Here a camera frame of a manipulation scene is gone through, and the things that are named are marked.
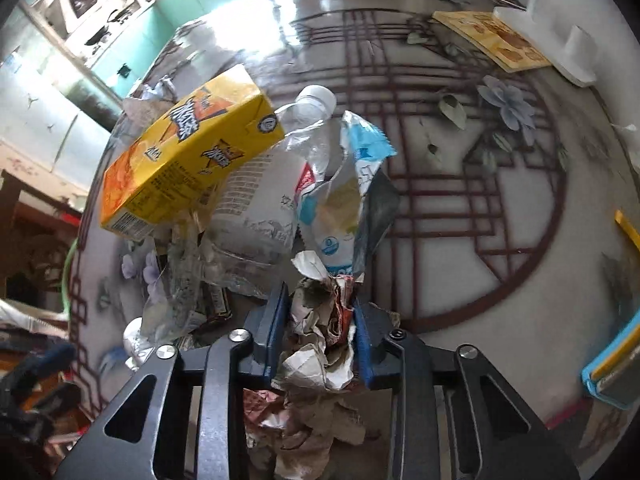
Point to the yellow iced tea carton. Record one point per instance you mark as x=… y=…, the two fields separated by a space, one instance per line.
x=180 y=161

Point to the yellow stick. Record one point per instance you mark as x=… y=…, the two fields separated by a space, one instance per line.
x=627 y=228

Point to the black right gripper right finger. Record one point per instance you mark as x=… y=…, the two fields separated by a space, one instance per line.
x=377 y=368

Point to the paper wad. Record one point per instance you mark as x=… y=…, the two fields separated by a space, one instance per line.
x=292 y=425

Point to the yellow picture book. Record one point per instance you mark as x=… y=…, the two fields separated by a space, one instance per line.
x=503 y=45

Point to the red green-rimmed trash bin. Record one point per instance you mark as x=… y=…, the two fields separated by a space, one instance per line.
x=65 y=280

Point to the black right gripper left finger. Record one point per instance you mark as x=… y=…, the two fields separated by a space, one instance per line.
x=267 y=326

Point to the clear plastic wrap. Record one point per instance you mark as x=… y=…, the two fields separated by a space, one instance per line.
x=188 y=282

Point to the blue white snack bag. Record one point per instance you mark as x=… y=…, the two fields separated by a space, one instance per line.
x=343 y=220

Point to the white plastic rack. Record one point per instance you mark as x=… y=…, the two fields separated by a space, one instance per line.
x=573 y=57

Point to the white refrigerator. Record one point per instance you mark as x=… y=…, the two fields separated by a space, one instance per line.
x=53 y=117

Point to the clear plastic bottle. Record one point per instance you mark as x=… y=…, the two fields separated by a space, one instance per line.
x=255 y=217

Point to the blue yellow box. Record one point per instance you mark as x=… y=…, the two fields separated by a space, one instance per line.
x=613 y=376

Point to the teal kitchen cabinets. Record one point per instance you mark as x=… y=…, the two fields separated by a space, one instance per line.
x=132 y=49

